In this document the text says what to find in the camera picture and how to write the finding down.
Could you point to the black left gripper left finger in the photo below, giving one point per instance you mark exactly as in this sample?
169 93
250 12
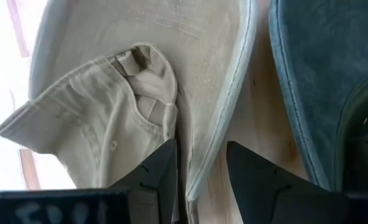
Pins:
159 186

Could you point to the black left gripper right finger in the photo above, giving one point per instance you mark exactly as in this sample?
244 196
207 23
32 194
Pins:
271 196

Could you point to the tan cotton cap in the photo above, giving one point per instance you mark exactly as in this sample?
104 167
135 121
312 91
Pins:
109 102

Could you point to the dark green cotton cap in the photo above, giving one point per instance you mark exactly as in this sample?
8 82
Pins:
320 62

